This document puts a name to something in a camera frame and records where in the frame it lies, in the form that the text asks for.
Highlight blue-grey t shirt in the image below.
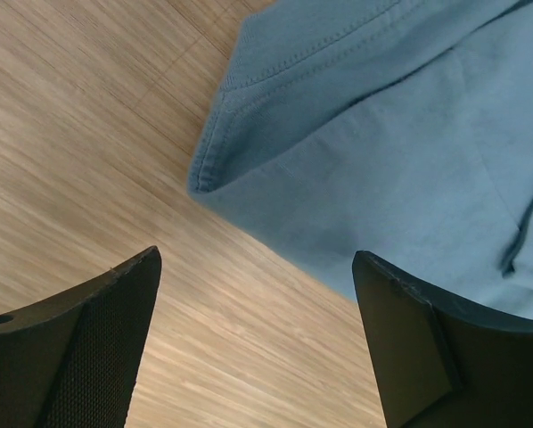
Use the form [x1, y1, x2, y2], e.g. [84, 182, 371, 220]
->
[187, 0, 533, 319]

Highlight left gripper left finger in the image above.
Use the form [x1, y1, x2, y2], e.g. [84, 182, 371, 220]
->
[0, 246, 162, 427]

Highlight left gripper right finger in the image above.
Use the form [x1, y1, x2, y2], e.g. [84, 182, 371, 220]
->
[352, 251, 533, 427]

